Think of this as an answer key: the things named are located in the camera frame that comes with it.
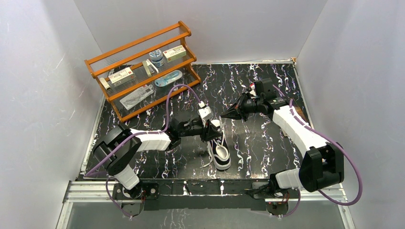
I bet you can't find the round blue white tin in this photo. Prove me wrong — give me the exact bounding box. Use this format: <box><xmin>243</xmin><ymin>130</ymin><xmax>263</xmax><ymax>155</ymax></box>
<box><xmin>149</xmin><ymin>49</ymin><xmax>164</xmax><ymax>68</ymax></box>

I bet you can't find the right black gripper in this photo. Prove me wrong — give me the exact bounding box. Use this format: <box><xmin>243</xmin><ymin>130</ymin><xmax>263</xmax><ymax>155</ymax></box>
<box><xmin>220</xmin><ymin>92</ymin><xmax>263</xmax><ymax>122</ymax></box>

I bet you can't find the white green box top shelf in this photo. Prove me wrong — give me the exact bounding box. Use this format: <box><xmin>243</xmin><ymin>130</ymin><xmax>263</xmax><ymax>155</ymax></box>
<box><xmin>163</xmin><ymin>45</ymin><xmax>187</xmax><ymax>62</ymax></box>

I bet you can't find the brown book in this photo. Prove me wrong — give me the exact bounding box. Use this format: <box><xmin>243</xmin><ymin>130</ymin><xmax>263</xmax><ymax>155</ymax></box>
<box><xmin>293</xmin><ymin>105</ymin><xmax>309</xmax><ymax>124</ymax></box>

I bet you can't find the white patterned flat package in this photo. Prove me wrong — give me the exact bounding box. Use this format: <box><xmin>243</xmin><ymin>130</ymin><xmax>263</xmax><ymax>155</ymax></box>
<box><xmin>119</xmin><ymin>84</ymin><xmax>154</xmax><ymax>110</ymax></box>

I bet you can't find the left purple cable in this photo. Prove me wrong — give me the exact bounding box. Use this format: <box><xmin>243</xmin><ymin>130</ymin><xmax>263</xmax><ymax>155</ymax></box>
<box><xmin>85</xmin><ymin>83</ymin><xmax>206</xmax><ymax>219</ymax></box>

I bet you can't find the orange wooden shelf rack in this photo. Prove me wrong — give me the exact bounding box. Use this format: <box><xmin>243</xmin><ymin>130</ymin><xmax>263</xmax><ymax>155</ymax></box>
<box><xmin>84</xmin><ymin>21</ymin><xmax>201</xmax><ymax>122</ymax></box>

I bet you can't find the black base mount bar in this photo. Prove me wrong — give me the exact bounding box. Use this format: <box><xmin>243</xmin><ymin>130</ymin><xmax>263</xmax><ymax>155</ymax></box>
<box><xmin>110</xmin><ymin>178</ymin><xmax>298</xmax><ymax>215</ymax></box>

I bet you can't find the aluminium frame rail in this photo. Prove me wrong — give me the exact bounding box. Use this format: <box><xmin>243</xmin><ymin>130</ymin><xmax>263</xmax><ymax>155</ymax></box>
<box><xmin>63</xmin><ymin>180</ymin><xmax>349</xmax><ymax>203</ymax></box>

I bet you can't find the blue packaged item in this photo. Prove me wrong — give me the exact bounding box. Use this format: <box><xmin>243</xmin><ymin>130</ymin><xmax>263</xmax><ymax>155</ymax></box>
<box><xmin>154</xmin><ymin>70</ymin><xmax>183</xmax><ymax>87</ymax></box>

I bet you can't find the black white canvas sneaker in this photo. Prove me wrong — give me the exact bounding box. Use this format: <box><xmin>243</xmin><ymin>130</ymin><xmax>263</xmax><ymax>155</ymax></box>
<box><xmin>207</xmin><ymin>119</ymin><xmax>232</xmax><ymax>171</ymax></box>

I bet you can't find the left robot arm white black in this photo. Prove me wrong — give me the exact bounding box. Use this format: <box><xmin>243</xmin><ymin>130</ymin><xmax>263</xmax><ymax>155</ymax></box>
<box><xmin>86</xmin><ymin>117</ymin><xmax>230</xmax><ymax>198</ymax></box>

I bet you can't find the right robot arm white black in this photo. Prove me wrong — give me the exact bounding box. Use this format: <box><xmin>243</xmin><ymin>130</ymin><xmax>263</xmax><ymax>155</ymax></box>
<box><xmin>220</xmin><ymin>79</ymin><xmax>344</xmax><ymax>198</ymax></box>

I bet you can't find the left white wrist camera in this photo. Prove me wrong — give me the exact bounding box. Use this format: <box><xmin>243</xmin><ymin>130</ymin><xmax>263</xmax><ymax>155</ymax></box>
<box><xmin>198</xmin><ymin>101</ymin><xmax>213</xmax><ymax>121</ymax></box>

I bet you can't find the white red box middle shelf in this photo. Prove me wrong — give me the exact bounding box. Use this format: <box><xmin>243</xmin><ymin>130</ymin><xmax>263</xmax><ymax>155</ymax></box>
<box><xmin>108</xmin><ymin>67</ymin><xmax>135</xmax><ymax>86</ymax></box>

